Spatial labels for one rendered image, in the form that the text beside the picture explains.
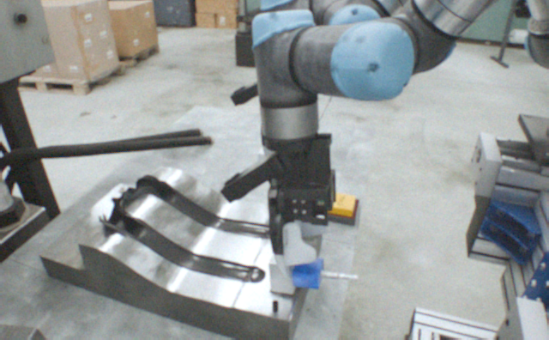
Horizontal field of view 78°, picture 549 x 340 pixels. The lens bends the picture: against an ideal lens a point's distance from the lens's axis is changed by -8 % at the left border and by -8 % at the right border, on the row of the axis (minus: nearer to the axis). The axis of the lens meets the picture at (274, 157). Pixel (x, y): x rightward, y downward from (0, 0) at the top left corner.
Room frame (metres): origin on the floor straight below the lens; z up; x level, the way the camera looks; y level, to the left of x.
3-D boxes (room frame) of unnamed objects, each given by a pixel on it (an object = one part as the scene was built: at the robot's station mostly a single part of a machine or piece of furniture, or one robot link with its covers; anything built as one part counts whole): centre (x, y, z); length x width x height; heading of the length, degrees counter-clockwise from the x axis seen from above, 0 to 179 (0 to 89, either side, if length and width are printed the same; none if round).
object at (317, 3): (0.70, -0.11, 1.25); 0.11 x 0.11 x 0.08; 3
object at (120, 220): (0.51, 0.17, 0.92); 0.35 x 0.16 x 0.09; 73
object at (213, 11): (7.30, 1.06, 0.42); 0.86 x 0.33 x 0.83; 73
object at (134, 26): (5.15, 2.37, 0.37); 1.20 x 0.82 x 0.74; 81
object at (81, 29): (4.16, 2.53, 0.47); 1.22 x 0.80 x 0.94; 77
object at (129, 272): (0.53, 0.18, 0.87); 0.50 x 0.26 x 0.14; 73
